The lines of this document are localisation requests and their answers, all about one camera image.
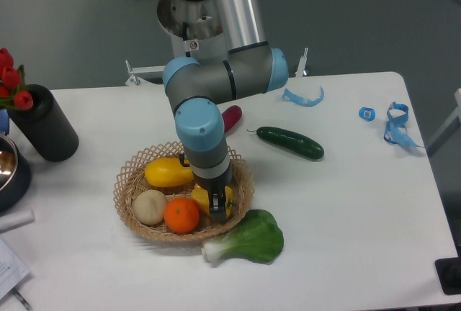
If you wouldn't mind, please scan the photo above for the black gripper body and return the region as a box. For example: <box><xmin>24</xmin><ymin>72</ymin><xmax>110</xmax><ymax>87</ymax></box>
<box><xmin>178</xmin><ymin>154</ymin><xmax>233</xmax><ymax>194</ymax></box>

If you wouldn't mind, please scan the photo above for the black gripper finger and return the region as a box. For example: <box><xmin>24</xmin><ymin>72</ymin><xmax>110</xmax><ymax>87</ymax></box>
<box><xmin>209</xmin><ymin>190</ymin><xmax>227</xmax><ymax>222</ymax></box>

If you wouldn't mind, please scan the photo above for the yellow bell pepper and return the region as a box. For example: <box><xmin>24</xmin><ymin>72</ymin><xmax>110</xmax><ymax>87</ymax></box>
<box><xmin>191</xmin><ymin>184</ymin><xmax>238</xmax><ymax>219</ymax></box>

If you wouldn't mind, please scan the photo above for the green bok choy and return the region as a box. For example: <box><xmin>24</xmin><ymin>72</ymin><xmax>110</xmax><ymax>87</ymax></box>
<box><xmin>202</xmin><ymin>209</ymin><xmax>285</xmax><ymax>263</ymax></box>

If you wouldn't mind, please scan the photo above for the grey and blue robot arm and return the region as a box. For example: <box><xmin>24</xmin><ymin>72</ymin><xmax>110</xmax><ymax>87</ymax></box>
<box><xmin>157</xmin><ymin>0</ymin><xmax>289</xmax><ymax>223</ymax></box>

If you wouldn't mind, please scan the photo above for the woven wicker basket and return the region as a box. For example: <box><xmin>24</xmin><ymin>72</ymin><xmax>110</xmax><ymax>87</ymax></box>
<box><xmin>113</xmin><ymin>141</ymin><xmax>254</xmax><ymax>243</ymax></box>

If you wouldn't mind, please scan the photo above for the orange fruit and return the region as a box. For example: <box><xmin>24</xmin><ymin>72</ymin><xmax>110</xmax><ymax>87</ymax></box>
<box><xmin>164</xmin><ymin>197</ymin><xmax>200</xmax><ymax>234</ymax></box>

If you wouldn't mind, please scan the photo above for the yellow mango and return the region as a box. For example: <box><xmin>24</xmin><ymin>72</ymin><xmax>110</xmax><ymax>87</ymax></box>
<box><xmin>144</xmin><ymin>157</ymin><xmax>194</xmax><ymax>188</ymax></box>

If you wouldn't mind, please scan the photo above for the purple sweet potato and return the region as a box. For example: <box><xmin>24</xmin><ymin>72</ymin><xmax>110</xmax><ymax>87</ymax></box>
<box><xmin>222</xmin><ymin>105</ymin><xmax>242</xmax><ymax>133</ymax></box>

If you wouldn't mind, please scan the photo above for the beige steamed bun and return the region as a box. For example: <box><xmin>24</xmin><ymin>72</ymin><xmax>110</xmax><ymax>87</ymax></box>
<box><xmin>132</xmin><ymin>190</ymin><xmax>168</xmax><ymax>225</ymax></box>

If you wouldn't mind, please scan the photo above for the dark green cucumber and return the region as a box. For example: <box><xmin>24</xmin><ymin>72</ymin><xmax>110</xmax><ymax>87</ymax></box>
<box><xmin>248</xmin><ymin>126</ymin><xmax>325</xmax><ymax>161</ymax></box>

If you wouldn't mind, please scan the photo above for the blue curved tape strip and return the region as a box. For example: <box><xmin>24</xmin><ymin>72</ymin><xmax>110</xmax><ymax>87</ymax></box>
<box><xmin>281</xmin><ymin>86</ymin><xmax>325</xmax><ymax>107</ymax></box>

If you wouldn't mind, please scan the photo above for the black cylindrical vase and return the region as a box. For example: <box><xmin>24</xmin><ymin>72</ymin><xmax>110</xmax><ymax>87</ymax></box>
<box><xmin>7</xmin><ymin>84</ymin><xmax>79</xmax><ymax>162</ymax></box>

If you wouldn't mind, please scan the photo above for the crumpled blue tape strip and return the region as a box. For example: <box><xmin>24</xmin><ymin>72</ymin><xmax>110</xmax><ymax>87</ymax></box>
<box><xmin>383</xmin><ymin>102</ymin><xmax>424</xmax><ymax>148</ymax></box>

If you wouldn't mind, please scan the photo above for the dark metal bowl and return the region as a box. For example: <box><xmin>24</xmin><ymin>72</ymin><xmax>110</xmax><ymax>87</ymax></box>
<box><xmin>1</xmin><ymin>134</ymin><xmax>32</xmax><ymax>212</ymax></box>

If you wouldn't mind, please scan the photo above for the white paper roll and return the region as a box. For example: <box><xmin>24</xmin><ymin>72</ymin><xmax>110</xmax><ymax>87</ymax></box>
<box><xmin>0</xmin><ymin>209</ymin><xmax>35</xmax><ymax>232</ymax></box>

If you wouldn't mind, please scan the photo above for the white printed paper sheet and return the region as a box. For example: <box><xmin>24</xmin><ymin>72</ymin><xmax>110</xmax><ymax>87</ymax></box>
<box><xmin>0</xmin><ymin>240</ymin><xmax>30</xmax><ymax>298</ymax></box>

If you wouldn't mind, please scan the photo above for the red tulip bouquet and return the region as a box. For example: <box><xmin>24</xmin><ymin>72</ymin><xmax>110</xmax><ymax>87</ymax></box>
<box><xmin>1</xmin><ymin>48</ymin><xmax>34</xmax><ymax>111</ymax></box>

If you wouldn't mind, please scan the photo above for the patterned pen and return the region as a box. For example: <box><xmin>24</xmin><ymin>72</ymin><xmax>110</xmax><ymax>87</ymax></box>
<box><xmin>12</xmin><ymin>288</ymin><xmax>32</xmax><ymax>311</ymax></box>

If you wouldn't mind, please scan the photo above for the black device at edge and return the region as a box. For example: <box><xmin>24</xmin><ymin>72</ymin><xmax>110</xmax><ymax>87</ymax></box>
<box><xmin>435</xmin><ymin>257</ymin><xmax>460</xmax><ymax>295</ymax></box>

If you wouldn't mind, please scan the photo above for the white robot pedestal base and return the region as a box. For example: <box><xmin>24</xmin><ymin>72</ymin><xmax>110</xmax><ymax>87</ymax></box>
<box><xmin>124</xmin><ymin>0</ymin><xmax>310</xmax><ymax>87</ymax></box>

